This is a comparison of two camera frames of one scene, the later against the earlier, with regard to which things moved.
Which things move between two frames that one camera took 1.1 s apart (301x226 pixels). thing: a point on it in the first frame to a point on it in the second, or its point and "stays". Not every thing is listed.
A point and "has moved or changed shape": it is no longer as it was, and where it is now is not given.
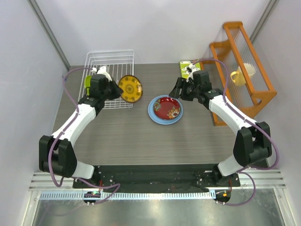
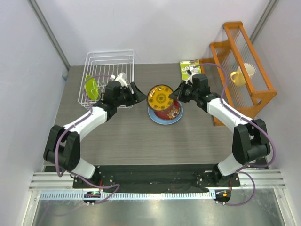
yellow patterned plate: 132,88 has moved or changed shape
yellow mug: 241,80 stays
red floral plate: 167,108 stays
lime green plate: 87,79 stays
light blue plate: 151,111 stays
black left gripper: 117,91 to 138,96
